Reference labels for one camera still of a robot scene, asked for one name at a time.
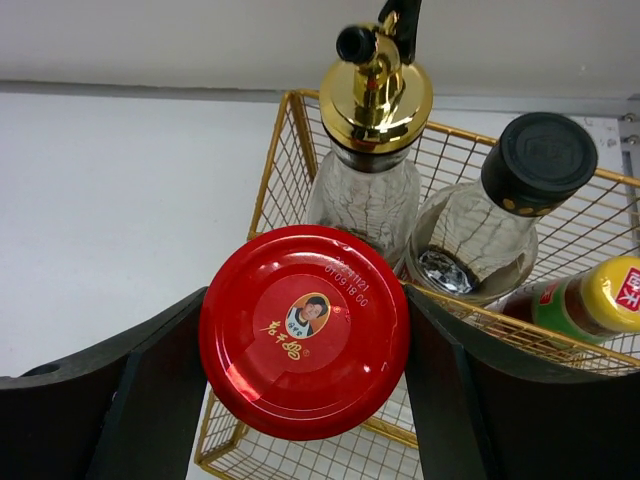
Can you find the red lid sauce jar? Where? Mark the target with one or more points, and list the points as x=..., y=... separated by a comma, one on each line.
x=304, y=332

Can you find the small red sauce bottle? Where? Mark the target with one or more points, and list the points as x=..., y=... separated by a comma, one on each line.
x=591, y=307

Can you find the gold wire basket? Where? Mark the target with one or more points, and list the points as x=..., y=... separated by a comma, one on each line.
x=385, y=446

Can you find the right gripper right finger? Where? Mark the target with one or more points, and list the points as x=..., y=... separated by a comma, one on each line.
x=483, y=409

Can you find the glass cruet gold spout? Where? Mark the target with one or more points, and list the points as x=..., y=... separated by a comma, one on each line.
x=374, y=103

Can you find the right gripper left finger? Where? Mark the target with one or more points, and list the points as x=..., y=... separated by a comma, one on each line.
x=127, y=407

